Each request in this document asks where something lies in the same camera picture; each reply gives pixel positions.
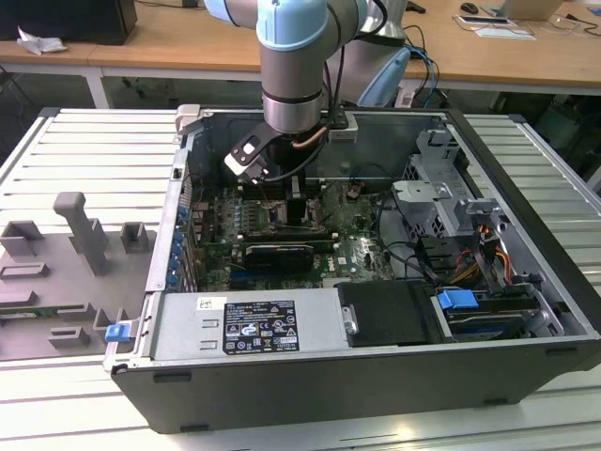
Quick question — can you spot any silver metal drive cage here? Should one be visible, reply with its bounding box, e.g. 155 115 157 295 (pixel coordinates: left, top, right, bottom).
390 127 511 239

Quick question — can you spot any black computer tower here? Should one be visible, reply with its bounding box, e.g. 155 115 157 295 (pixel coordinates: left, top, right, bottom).
0 0 139 47

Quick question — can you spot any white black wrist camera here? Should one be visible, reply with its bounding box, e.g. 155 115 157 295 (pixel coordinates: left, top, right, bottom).
223 133 272 185

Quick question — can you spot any grey laptop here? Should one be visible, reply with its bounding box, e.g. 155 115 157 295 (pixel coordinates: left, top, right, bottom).
496 0 564 23

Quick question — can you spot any white paper sheet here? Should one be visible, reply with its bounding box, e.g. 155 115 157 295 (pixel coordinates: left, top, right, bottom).
474 26 537 41

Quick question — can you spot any green RAM stick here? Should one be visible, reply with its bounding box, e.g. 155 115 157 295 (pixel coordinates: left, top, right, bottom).
0 304 65 317

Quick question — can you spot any black grey PC case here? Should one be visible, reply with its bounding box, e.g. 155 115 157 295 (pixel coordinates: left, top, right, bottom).
102 103 601 436

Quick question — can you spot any green motherboard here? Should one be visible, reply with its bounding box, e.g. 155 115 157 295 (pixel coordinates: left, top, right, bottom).
190 178 409 292

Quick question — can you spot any silver power supply unit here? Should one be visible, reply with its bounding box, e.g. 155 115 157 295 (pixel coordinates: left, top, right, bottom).
148 287 352 364

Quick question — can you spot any grey parts rack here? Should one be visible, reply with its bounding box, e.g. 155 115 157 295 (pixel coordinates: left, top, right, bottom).
0 190 160 364

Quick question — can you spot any metal socket cover frame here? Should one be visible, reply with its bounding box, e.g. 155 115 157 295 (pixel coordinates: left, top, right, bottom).
267 199 325 231

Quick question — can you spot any wooden desk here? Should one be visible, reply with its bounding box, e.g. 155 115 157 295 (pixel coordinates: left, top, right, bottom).
0 0 601 110

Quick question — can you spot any black graphics card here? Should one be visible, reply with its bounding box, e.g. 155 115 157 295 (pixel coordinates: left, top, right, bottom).
242 242 316 274

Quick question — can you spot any blue cable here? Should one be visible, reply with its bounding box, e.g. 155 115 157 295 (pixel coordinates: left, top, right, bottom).
407 42 442 112

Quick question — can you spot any brown gripper cable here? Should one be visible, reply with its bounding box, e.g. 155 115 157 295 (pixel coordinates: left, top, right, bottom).
291 127 329 150

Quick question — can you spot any white power adapter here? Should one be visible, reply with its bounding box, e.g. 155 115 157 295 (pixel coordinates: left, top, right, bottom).
393 86 417 109

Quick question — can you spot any black internal cable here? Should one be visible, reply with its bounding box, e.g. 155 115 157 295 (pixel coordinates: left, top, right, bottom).
375 187 445 288

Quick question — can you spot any white framed tablet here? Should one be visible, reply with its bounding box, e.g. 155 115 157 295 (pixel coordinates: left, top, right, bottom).
453 13 517 28

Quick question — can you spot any black plastic shroud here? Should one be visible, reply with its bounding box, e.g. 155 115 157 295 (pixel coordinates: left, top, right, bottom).
336 279 445 350

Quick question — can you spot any crumpled white paper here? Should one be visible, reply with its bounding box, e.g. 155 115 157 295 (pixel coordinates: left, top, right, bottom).
16 25 68 57

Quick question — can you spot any hard disk in blue carrier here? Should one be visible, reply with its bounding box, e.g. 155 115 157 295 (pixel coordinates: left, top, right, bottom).
434 288 541 343

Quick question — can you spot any orange yellow wire bundle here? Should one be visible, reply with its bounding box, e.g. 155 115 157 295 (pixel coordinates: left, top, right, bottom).
450 225 512 284

